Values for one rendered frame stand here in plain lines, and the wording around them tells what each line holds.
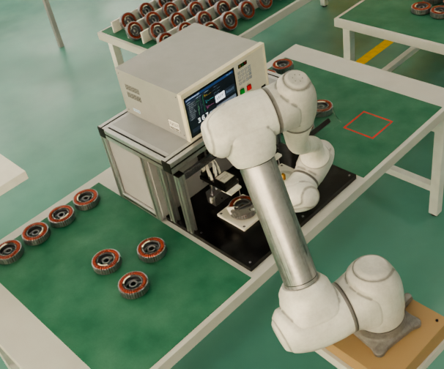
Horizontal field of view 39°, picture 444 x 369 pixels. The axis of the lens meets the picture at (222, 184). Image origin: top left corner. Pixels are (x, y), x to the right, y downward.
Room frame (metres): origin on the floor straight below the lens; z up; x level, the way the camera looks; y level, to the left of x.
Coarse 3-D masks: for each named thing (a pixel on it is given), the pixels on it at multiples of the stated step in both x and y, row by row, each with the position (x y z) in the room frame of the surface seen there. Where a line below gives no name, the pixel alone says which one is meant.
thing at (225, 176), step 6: (210, 168) 2.02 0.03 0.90; (222, 174) 1.94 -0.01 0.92; (228, 174) 1.94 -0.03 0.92; (204, 180) 1.97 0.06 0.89; (216, 180) 1.92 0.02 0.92; (222, 180) 1.91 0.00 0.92; (228, 180) 1.90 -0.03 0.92; (234, 180) 1.91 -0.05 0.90; (210, 186) 1.96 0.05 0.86; (216, 186) 1.92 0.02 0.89; (222, 186) 1.89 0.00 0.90; (228, 186) 1.89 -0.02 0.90; (234, 186) 1.91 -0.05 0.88; (240, 186) 1.90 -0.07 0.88; (228, 192) 1.88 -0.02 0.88; (234, 192) 1.88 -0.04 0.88
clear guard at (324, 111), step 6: (318, 102) 2.09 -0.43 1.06; (318, 108) 2.05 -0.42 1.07; (324, 108) 2.04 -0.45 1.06; (330, 108) 2.05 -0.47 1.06; (318, 114) 2.01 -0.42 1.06; (324, 114) 2.02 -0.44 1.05; (330, 114) 2.03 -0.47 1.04; (318, 120) 1.99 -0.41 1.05; (324, 120) 2.00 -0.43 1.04; (330, 120) 2.01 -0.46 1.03; (336, 120) 2.01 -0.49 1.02; (330, 126) 1.98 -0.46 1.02; (318, 132) 1.95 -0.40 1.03; (324, 132) 1.96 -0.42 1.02
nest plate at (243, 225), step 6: (222, 210) 1.89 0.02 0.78; (222, 216) 1.86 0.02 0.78; (228, 216) 1.85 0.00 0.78; (228, 222) 1.83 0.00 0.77; (234, 222) 1.81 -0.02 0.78; (240, 222) 1.80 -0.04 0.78; (246, 222) 1.80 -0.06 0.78; (252, 222) 1.79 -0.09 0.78; (240, 228) 1.78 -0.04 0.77; (246, 228) 1.77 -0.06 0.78
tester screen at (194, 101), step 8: (232, 72) 2.07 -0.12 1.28; (224, 80) 2.04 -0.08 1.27; (232, 80) 2.07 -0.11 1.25; (208, 88) 1.99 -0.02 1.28; (216, 88) 2.02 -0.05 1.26; (224, 88) 2.04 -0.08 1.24; (192, 96) 1.95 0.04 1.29; (200, 96) 1.97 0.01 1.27; (208, 96) 1.99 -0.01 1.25; (192, 104) 1.94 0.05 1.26; (200, 104) 1.96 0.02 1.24; (208, 104) 1.99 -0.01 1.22; (216, 104) 2.01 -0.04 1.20; (192, 112) 1.94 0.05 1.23; (200, 112) 1.96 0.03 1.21; (192, 120) 1.93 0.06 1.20; (192, 128) 1.93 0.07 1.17
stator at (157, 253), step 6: (144, 240) 1.80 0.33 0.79; (150, 240) 1.80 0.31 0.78; (156, 240) 1.79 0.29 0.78; (162, 240) 1.79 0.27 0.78; (138, 246) 1.78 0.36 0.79; (144, 246) 1.78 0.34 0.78; (150, 246) 1.77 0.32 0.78; (156, 246) 1.78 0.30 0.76; (162, 246) 1.75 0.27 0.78; (138, 252) 1.75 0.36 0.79; (144, 252) 1.74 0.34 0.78; (150, 252) 1.75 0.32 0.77; (156, 252) 1.73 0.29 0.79; (162, 252) 1.73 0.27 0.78; (144, 258) 1.71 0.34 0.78; (150, 258) 1.71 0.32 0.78; (156, 258) 1.72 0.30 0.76
